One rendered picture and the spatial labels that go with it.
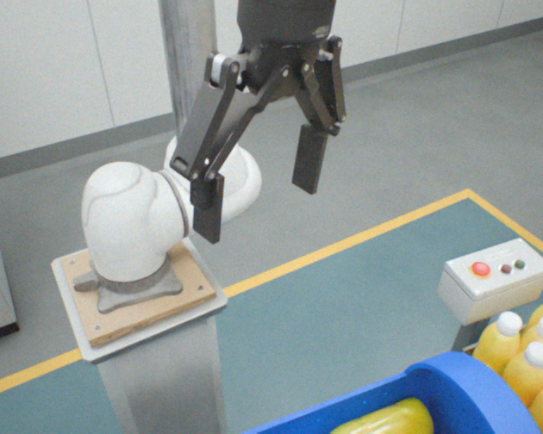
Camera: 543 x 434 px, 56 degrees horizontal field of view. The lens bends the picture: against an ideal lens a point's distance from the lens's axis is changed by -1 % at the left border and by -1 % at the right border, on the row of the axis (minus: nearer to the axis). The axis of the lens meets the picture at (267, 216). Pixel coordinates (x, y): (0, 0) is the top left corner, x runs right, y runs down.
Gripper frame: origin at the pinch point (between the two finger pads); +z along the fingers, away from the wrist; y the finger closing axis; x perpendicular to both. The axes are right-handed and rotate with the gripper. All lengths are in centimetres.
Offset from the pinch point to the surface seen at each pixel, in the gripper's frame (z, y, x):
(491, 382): 28.0, 26.3, -23.7
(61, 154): 143, 93, 248
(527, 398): 47, 48, -29
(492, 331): 41, 51, -18
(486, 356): 46, 50, -19
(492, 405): 28.3, 23.1, -25.4
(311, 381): 145, 88, 36
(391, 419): 44, 22, -15
